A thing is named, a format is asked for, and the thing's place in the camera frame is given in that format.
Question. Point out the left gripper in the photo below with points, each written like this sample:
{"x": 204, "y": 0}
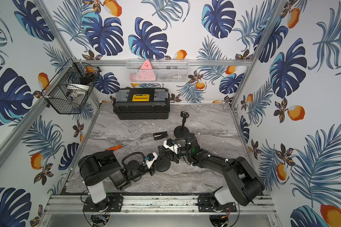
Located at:
{"x": 157, "y": 160}

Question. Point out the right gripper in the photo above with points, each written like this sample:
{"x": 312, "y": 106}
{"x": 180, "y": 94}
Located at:
{"x": 173, "y": 157}

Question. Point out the black round stand base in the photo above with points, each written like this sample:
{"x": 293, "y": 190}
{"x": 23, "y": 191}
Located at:
{"x": 163, "y": 165}

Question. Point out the black stand pole with clip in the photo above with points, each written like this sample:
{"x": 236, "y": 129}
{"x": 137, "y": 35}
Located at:
{"x": 184, "y": 116}

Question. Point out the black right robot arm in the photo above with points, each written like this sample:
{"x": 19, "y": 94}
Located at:
{"x": 243, "y": 183}

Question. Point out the black plastic toolbox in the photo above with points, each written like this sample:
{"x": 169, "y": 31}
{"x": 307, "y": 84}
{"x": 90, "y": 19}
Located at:
{"x": 142, "y": 104}

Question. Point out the pink triangular object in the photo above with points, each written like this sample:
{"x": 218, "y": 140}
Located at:
{"x": 144, "y": 74}

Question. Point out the orange handled screwdriver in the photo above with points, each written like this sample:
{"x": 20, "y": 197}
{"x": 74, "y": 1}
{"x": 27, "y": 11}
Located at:
{"x": 122, "y": 145}

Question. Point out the aluminium front rail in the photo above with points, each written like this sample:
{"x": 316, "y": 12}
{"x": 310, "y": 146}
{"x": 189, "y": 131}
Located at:
{"x": 154, "y": 205}

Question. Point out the white mesh wall basket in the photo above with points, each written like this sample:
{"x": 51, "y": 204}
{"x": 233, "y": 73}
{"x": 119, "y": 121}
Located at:
{"x": 166, "y": 70}

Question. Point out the black wire basket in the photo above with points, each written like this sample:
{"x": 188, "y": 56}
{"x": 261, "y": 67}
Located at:
{"x": 72, "y": 88}

